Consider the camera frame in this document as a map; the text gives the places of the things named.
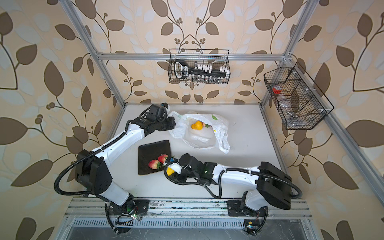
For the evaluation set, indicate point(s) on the black wire basket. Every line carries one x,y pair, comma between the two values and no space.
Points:
302,105
215,57

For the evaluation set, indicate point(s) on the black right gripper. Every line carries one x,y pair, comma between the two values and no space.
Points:
178,177

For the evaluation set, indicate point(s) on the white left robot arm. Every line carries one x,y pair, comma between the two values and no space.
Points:
94,173

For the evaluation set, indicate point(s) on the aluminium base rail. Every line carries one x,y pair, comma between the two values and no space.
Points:
186,209

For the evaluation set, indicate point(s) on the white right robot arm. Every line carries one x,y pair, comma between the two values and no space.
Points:
265,185

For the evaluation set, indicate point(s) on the red fake apple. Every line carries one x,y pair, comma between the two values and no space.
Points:
162,158

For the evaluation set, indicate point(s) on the black wire basket right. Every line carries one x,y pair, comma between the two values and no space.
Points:
302,105

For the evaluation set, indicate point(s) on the yellow fake lemon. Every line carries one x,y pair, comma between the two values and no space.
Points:
170,171

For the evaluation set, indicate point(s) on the white plastic bag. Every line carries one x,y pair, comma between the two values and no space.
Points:
216,136

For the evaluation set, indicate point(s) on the black tool in basket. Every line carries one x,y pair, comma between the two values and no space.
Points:
197,71

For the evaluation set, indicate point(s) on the black wire basket back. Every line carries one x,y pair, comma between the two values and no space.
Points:
215,57

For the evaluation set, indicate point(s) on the dark square plate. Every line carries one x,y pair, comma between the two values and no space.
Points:
149,152

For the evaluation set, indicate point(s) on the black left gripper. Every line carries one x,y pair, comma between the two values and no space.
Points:
172,124

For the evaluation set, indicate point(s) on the yellow fake pear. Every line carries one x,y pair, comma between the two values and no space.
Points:
198,125

